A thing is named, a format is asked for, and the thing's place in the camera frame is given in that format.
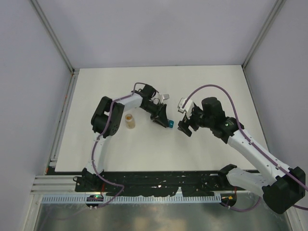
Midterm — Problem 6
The purple cable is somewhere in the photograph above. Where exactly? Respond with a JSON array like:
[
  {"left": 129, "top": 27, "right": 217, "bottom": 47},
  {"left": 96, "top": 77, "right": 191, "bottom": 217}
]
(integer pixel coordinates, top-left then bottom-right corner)
[
  {"left": 90, "top": 82, "right": 145, "bottom": 212},
  {"left": 182, "top": 84, "right": 308, "bottom": 213}
]

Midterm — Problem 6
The aluminium frame post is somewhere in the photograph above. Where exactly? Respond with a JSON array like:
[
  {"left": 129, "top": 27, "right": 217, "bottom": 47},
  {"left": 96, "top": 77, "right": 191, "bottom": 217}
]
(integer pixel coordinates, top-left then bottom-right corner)
[
  {"left": 27, "top": 0, "right": 76, "bottom": 73},
  {"left": 242, "top": 0, "right": 286, "bottom": 70}
]

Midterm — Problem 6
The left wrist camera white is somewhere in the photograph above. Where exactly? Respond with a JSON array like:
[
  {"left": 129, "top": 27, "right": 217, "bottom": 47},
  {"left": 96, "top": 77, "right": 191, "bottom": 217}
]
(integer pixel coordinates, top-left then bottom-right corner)
[{"left": 153, "top": 93, "right": 170, "bottom": 104}]

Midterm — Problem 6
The right aluminium frame post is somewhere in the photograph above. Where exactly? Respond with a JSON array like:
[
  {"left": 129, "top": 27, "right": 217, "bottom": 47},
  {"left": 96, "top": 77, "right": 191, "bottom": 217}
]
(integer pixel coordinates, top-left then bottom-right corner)
[{"left": 242, "top": 0, "right": 286, "bottom": 70}]

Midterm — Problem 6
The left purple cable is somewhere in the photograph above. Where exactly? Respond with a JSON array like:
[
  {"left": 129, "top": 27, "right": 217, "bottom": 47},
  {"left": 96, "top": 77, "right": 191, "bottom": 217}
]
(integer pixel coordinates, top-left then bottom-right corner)
[{"left": 90, "top": 82, "right": 145, "bottom": 212}]

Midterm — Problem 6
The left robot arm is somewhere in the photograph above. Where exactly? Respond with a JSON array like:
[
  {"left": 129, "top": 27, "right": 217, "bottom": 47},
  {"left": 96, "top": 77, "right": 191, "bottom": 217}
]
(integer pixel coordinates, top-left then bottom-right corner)
[{"left": 78, "top": 82, "right": 173, "bottom": 192}]

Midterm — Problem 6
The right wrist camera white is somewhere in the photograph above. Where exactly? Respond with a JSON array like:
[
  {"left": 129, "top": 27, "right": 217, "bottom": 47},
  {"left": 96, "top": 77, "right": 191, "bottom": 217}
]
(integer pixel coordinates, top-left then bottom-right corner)
[{"left": 178, "top": 98, "right": 194, "bottom": 115}]

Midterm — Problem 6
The white slotted cable duct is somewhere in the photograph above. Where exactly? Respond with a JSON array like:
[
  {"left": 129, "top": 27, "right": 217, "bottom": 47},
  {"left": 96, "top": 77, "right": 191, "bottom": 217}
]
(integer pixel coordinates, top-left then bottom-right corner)
[{"left": 41, "top": 194, "right": 221, "bottom": 204}]

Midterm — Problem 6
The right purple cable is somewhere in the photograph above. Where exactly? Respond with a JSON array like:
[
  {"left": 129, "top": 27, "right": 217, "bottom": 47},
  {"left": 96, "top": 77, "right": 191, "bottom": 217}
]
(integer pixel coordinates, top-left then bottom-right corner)
[{"left": 182, "top": 84, "right": 308, "bottom": 213}]

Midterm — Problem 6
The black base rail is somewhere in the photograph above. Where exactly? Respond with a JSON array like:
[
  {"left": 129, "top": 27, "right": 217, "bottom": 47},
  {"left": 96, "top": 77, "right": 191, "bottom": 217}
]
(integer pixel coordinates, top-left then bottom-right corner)
[{"left": 45, "top": 166, "right": 265, "bottom": 197}]

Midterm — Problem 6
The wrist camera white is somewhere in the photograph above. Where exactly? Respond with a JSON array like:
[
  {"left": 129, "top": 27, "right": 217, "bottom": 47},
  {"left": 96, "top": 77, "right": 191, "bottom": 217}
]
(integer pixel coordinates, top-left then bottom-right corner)
[
  {"left": 178, "top": 98, "right": 194, "bottom": 115},
  {"left": 153, "top": 93, "right": 170, "bottom": 104}
]

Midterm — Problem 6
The clear pill bottle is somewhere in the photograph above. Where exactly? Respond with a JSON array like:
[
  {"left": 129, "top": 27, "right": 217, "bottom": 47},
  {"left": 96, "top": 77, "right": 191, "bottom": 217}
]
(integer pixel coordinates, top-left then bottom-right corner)
[{"left": 125, "top": 114, "right": 136, "bottom": 129}]

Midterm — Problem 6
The blue pill box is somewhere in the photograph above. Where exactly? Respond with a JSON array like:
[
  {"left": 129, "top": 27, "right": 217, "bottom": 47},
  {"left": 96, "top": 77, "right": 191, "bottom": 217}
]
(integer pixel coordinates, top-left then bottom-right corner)
[{"left": 168, "top": 120, "right": 174, "bottom": 128}]

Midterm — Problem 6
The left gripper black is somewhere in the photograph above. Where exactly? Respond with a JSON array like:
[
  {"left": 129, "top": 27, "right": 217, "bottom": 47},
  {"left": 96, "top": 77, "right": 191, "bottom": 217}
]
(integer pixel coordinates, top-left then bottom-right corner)
[{"left": 141, "top": 102, "right": 169, "bottom": 128}]

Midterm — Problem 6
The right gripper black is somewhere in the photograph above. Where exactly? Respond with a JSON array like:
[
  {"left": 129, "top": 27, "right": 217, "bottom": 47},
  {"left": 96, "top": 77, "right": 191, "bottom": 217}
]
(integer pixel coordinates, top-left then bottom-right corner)
[{"left": 178, "top": 104, "right": 214, "bottom": 136}]

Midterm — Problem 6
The left aluminium frame post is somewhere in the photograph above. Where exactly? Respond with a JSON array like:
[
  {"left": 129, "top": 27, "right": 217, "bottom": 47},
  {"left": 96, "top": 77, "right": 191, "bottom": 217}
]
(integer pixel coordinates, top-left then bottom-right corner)
[{"left": 27, "top": 0, "right": 76, "bottom": 73}]

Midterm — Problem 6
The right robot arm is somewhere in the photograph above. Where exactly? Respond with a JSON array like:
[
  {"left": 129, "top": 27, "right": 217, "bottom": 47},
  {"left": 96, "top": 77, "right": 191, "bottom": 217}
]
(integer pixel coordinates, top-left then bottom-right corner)
[{"left": 178, "top": 97, "right": 306, "bottom": 214}]

